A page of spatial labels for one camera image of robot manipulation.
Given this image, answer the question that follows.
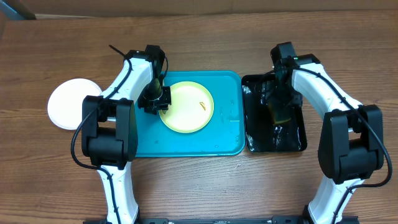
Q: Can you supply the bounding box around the green and yellow sponge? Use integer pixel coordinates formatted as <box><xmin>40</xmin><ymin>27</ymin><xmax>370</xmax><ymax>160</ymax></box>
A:
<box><xmin>268</xmin><ymin>99</ymin><xmax>291</xmax><ymax>125</ymax></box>

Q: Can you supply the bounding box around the yellow-green round plate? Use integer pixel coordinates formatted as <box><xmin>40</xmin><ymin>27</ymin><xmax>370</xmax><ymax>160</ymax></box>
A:
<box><xmin>159</xmin><ymin>81</ymin><xmax>215</xmax><ymax>134</ymax></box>

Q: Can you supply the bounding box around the pinkish white round plate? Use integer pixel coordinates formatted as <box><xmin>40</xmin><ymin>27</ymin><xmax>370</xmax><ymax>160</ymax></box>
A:
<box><xmin>47</xmin><ymin>78</ymin><xmax>102</xmax><ymax>130</ymax></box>

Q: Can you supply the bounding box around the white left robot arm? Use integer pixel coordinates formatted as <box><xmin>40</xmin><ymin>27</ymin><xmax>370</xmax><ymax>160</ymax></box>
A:
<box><xmin>71</xmin><ymin>45</ymin><xmax>171</xmax><ymax>223</ymax></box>

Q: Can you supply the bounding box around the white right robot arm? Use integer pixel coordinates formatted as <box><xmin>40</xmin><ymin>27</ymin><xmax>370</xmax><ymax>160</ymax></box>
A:
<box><xmin>259</xmin><ymin>52</ymin><xmax>392</xmax><ymax>223</ymax></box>

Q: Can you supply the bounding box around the black rectangular tray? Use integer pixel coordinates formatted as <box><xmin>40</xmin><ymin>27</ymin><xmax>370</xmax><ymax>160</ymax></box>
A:
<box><xmin>241</xmin><ymin>75</ymin><xmax>307</xmax><ymax>152</ymax></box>

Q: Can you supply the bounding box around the teal plastic tray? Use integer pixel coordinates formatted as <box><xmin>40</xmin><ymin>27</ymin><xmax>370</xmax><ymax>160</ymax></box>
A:
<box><xmin>135</xmin><ymin>70</ymin><xmax>245</xmax><ymax>157</ymax></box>

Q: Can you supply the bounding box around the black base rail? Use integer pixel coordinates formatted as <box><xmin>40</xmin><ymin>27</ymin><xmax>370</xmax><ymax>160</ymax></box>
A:
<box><xmin>82</xmin><ymin>215</ymin><xmax>360</xmax><ymax>224</ymax></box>

